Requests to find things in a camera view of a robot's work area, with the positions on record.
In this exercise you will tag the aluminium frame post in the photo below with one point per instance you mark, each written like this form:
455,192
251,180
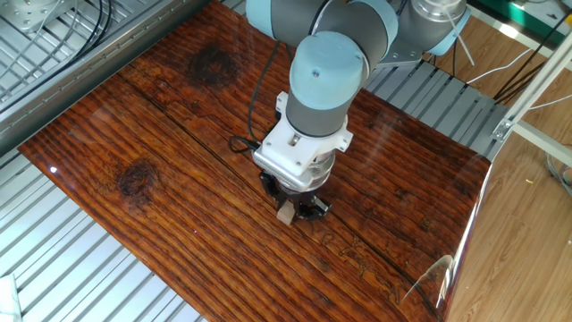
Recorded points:
532,89

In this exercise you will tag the glossy wood grain mat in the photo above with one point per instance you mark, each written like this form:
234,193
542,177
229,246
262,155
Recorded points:
290,250

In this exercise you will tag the silver perforated mount plate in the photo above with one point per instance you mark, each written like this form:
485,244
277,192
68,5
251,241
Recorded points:
27,13

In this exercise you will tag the green bench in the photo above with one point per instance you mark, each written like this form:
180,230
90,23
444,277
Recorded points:
527,13

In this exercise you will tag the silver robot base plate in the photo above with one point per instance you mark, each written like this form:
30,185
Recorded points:
402,56

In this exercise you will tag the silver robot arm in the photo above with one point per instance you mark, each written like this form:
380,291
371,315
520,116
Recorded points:
330,80

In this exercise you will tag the white cloth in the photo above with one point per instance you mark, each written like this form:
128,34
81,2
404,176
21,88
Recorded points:
9,297

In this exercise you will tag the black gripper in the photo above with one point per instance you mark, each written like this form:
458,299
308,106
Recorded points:
297,197

